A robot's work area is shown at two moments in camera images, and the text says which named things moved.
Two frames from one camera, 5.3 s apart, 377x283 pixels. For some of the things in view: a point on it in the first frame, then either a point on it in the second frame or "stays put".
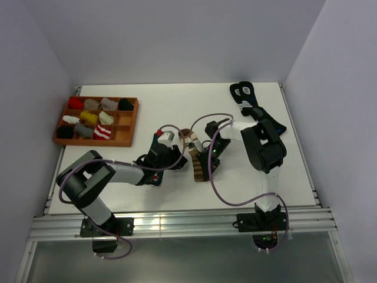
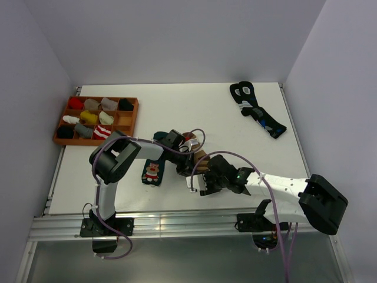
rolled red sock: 75,104 stays put
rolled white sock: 70,119 stays put
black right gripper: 204,161 → 210,190
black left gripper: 174,152 → 185,169
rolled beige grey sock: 91,104 stays put
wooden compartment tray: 97,121 stays put
